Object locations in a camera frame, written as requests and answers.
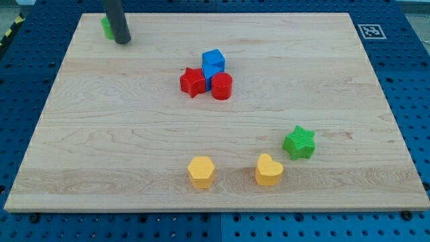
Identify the blue cube block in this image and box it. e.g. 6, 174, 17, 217
202, 49, 225, 71

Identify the yellow hexagon block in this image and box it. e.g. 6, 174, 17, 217
187, 156, 216, 189

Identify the white fiducial marker tag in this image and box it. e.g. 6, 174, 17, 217
358, 24, 386, 40

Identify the wooden board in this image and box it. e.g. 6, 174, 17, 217
5, 13, 429, 213

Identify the yellow heart block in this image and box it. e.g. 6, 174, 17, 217
255, 153, 284, 186

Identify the green star block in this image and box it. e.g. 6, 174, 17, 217
282, 125, 316, 161

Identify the blue triangle block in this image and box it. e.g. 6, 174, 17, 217
202, 64, 224, 91

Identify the red star block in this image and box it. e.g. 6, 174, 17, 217
180, 67, 206, 98

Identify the green cylinder block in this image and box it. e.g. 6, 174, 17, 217
101, 16, 114, 40

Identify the red cylinder block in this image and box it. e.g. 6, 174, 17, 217
211, 72, 232, 100

